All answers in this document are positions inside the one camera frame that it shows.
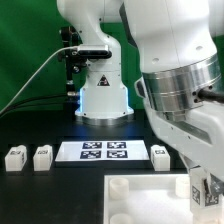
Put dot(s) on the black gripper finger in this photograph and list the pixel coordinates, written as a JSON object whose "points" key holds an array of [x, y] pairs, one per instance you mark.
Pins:
{"points": [[214, 189]]}

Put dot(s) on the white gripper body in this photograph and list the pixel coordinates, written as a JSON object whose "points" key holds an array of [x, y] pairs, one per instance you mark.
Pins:
{"points": [[200, 137]]}

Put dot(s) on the white square tabletop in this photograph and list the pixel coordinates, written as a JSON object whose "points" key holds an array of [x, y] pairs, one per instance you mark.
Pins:
{"points": [[150, 199]]}

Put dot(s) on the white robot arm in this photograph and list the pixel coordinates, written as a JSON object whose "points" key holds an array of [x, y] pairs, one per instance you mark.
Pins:
{"points": [[180, 72]]}

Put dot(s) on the white marker sheet with tags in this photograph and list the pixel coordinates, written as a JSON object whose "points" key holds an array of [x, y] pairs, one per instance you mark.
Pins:
{"points": [[78, 151]]}

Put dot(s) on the black camera on stand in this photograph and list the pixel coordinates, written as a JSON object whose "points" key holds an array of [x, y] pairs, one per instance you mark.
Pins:
{"points": [[91, 52]]}

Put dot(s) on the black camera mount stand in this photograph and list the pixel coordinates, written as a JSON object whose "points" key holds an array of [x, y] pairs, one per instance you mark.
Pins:
{"points": [[73, 63]]}

